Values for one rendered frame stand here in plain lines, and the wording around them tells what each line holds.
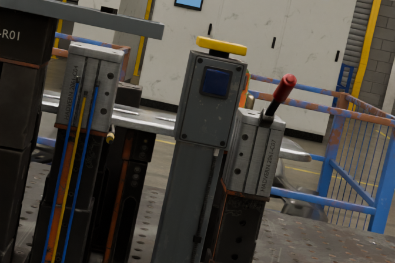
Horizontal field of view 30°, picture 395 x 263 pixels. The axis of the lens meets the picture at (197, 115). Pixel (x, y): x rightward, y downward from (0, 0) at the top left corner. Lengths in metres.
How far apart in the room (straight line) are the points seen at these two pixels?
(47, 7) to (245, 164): 0.39
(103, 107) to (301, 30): 8.15
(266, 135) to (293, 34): 8.08
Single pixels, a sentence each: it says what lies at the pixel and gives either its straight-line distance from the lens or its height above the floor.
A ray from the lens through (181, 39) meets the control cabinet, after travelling 9.08.
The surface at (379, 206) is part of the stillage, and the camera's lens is 3.20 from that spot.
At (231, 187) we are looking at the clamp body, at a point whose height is 0.95.
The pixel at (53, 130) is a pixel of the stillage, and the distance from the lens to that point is 3.70.
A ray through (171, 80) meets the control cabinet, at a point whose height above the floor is 0.39.
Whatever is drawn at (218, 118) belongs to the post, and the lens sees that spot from 0.91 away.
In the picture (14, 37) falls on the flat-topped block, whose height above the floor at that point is 1.11.
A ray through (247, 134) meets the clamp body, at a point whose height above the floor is 1.03.
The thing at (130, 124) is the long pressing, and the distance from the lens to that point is 1.19.
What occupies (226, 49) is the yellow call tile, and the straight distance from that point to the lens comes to 0.91.
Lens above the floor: 1.18
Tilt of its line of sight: 7 degrees down
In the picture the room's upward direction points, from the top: 12 degrees clockwise
